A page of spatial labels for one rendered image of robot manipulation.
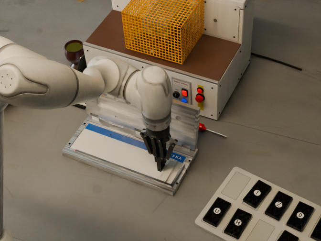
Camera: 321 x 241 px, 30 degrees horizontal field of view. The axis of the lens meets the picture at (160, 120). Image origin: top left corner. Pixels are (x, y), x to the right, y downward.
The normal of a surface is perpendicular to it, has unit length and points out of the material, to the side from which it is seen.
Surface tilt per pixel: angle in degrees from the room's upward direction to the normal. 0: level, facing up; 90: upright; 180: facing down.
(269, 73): 0
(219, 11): 90
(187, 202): 0
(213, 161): 0
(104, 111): 79
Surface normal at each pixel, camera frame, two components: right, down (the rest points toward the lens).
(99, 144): -0.06, -0.67
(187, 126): -0.44, 0.54
